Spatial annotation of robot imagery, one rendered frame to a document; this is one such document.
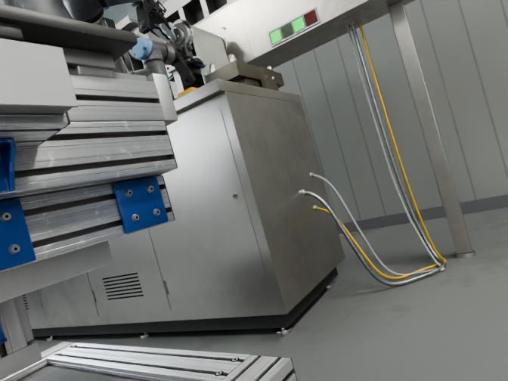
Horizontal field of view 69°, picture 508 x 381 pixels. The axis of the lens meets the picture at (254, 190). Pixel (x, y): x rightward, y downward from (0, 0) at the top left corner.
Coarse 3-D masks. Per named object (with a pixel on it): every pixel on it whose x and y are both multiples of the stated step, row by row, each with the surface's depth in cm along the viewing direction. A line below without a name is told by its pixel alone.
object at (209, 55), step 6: (198, 48) 159; (204, 48) 163; (210, 48) 167; (216, 48) 172; (204, 54) 162; (210, 54) 166; (216, 54) 170; (222, 54) 175; (204, 60) 161; (210, 60) 165; (216, 60) 169; (222, 60) 173; (216, 66) 168; (222, 66) 172; (204, 72) 159; (204, 78) 158
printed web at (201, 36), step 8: (200, 32) 164; (208, 32) 171; (160, 40) 177; (200, 40) 162; (208, 40) 167; (216, 40) 173; (224, 48) 177; (136, 64) 180; (192, 72) 174; (200, 72) 178
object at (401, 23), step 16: (400, 16) 159; (400, 32) 160; (400, 48) 161; (416, 48) 160; (416, 64) 158; (416, 80) 159; (416, 96) 160; (432, 112) 158; (432, 128) 158; (432, 144) 159; (432, 160) 160; (448, 176) 158; (448, 192) 159; (448, 208) 160; (448, 224) 161; (464, 224) 158; (464, 240) 158; (464, 256) 158
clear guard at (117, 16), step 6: (162, 0) 206; (168, 0) 205; (114, 6) 213; (120, 6) 212; (126, 6) 212; (108, 12) 217; (114, 12) 216; (120, 12) 216; (126, 12) 215; (132, 12) 214; (108, 18) 220; (114, 18) 219; (120, 18) 219; (132, 18) 218
